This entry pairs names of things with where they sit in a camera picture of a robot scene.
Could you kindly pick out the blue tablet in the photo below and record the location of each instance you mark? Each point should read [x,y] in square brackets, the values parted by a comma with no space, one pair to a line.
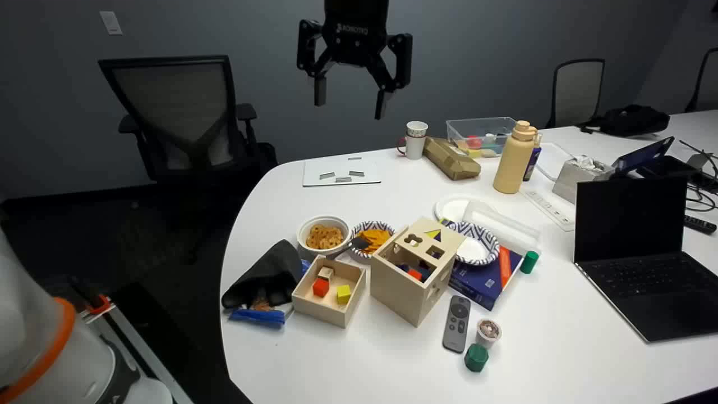
[642,156]

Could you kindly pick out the white paper sheet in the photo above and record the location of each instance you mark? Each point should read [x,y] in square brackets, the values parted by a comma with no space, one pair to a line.
[340,171]

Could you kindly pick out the blue marker pen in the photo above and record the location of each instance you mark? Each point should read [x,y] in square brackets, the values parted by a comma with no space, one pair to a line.
[259,318]

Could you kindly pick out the plain white paper plate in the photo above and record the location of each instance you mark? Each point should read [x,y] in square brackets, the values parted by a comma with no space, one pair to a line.
[449,209]

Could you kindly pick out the dark blue flat box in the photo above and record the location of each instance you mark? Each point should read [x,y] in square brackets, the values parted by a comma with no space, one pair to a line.
[483,284]

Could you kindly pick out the orange marker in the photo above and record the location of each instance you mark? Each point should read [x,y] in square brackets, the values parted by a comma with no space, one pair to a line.
[505,265]

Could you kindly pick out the white paper towel roll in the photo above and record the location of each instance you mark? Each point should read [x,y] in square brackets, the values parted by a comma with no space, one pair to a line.
[505,226]

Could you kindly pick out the black bag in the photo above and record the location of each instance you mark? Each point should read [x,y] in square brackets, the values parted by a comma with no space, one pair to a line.
[634,121]

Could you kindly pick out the small white box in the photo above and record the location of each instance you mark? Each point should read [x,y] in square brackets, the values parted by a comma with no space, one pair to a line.
[576,180]

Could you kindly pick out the white wall outlet plate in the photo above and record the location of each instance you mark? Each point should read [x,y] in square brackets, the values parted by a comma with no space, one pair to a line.
[111,23]

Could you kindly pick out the patterned bowl with orange pieces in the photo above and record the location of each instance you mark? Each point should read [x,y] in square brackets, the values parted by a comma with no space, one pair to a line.
[371,238]

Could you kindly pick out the small white round cup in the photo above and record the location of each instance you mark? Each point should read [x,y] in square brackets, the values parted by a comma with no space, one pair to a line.
[488,331]

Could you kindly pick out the wooden shape sorter box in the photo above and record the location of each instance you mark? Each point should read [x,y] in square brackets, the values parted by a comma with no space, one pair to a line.
[416,272]

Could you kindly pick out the blue patterned paper plate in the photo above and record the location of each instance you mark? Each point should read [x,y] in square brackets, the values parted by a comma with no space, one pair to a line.
[479,247]

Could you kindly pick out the plain wooden block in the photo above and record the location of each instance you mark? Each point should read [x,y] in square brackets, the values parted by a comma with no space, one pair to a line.
[325,272]

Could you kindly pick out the tan plastic bottle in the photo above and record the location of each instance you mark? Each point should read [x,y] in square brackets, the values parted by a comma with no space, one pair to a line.
[515,160]

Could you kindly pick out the red wooden block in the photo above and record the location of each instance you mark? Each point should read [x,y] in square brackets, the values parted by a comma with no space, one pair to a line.
[322,288]

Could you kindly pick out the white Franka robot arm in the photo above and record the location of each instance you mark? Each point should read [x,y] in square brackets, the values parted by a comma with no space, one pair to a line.
[36,352]

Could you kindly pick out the black mesh office chair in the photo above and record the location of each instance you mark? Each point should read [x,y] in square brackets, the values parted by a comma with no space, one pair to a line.
[175,114]

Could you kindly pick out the grey remote control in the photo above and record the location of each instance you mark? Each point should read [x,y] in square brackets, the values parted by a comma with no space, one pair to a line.
[456,324]

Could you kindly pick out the grey mesh office chair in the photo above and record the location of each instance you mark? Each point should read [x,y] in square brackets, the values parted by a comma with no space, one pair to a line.
[577,91]
[705,79]

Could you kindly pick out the yellow wooden block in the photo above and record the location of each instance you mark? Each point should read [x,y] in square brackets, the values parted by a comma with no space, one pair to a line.
[343,294]

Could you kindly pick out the black cloth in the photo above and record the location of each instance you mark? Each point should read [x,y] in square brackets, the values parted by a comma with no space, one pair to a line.
[260,281]

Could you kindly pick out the white bowl with snacks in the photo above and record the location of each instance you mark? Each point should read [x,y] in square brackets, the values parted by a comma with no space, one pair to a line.
[323,237]

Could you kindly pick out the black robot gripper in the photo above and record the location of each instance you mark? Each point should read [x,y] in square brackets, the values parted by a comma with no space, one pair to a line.
[355,30]

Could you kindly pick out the large green cylinder block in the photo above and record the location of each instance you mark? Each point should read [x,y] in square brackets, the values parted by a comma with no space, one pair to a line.
[476,357]

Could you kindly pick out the clear plastic container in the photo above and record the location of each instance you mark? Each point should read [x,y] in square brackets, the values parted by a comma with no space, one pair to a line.
[483,129]

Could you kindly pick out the white paper cup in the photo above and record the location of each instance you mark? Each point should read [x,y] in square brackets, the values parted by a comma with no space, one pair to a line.
[416,140]

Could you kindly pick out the black remote control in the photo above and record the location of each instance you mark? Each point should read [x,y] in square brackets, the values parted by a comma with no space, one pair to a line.
[700,226]

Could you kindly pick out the open wooden tray box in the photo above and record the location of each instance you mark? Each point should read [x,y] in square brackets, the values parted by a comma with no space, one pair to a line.
[329,303]

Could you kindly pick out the small green cylinder block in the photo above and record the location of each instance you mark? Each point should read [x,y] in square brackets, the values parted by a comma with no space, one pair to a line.
[531,262]

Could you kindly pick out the black open laptop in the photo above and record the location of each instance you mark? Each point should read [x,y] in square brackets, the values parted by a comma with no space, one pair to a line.
[642,247]

